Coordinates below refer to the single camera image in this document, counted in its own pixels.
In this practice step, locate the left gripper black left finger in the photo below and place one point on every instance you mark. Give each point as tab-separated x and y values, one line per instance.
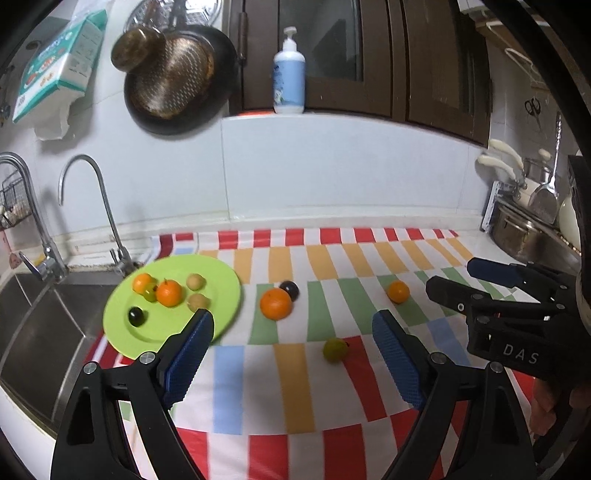
92	442

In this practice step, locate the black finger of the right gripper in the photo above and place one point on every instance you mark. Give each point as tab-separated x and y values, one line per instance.
553	300
503	273

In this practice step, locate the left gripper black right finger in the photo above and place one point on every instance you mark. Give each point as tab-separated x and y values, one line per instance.
494	442

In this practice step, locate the small orange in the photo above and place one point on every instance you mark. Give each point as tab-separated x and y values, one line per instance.
398	292

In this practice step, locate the dark plum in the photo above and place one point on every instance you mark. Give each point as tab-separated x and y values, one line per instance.
136	316
291	289

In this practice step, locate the green plum fruit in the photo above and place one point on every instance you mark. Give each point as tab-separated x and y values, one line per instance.
335	349
149	293

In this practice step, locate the large orange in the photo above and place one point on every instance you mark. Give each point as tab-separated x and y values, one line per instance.
169	293

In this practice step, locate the brown kiwi fruit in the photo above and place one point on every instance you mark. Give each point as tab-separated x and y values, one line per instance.
198	301
195	281

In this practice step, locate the person right hand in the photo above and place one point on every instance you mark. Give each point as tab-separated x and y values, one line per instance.
543	403

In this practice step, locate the steel pot on rack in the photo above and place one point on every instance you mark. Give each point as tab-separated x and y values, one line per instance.
527	240

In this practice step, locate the cream ceramic teapot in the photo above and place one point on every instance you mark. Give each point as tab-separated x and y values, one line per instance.
567	222

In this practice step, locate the steel spatula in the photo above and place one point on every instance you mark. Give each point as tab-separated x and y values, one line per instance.
544	201

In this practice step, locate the metal dish rack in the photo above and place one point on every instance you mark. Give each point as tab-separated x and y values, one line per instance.
500	192

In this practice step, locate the stainless steel sink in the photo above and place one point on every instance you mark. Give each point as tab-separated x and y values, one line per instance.
47	331

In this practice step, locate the lime green plate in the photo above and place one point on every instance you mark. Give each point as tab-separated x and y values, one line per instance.
222	287

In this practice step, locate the large chrome sink faucet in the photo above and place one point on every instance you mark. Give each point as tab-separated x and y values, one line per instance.
52	266

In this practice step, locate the colourful checked tablecloth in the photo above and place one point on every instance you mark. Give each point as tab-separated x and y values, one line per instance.
265	404

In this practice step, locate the white blue soap bottle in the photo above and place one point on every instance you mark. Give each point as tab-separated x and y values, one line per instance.
289	76

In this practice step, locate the black hanging frying pan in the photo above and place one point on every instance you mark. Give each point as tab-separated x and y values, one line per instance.
201	111

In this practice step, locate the brass perforated strainer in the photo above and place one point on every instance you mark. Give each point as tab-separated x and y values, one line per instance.
179	72

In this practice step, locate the teal tissue box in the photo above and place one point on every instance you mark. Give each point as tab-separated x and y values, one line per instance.
59	73

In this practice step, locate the small brass ladle pot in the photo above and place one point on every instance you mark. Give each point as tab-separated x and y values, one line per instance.
134	46

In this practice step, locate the round steel steamer plate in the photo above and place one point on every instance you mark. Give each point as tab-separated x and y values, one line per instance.
169	15

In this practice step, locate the cream handled knife lower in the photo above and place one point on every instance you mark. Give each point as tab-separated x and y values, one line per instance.
497	163

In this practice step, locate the black scissors on wall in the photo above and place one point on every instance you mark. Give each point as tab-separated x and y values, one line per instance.
533	109

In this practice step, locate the dark wooden window frame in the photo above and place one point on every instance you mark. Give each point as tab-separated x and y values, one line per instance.
417	62

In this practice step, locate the wire sink basket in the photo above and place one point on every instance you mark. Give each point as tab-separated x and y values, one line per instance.
15	206

